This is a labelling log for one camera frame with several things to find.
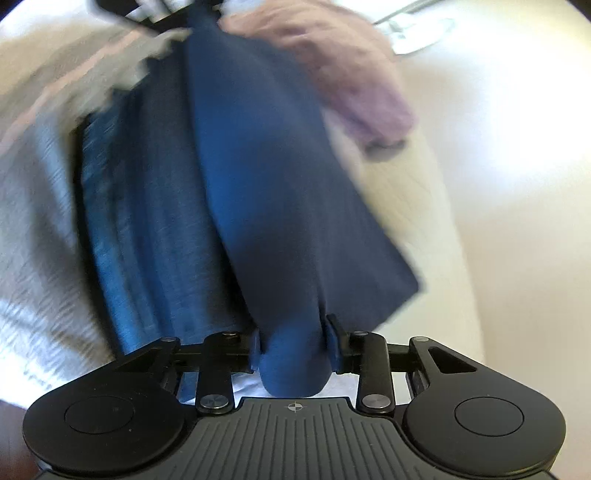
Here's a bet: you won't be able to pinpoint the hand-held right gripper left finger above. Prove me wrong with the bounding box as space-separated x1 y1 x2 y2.
113 329 267 413

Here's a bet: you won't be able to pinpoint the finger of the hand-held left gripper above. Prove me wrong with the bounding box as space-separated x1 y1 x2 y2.
95 0 197 34

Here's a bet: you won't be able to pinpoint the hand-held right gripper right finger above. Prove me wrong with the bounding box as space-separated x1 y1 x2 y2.
326 314 479 415

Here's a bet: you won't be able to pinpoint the blue shirt with patterned trim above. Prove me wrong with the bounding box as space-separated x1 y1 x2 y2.
185 0 421 398

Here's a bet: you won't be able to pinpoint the dark blue heathered garment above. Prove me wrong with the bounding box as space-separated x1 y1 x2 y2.
74 55 259 402

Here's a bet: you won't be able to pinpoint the pink and white bed cover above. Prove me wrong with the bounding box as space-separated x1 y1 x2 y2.
0 4 419 407

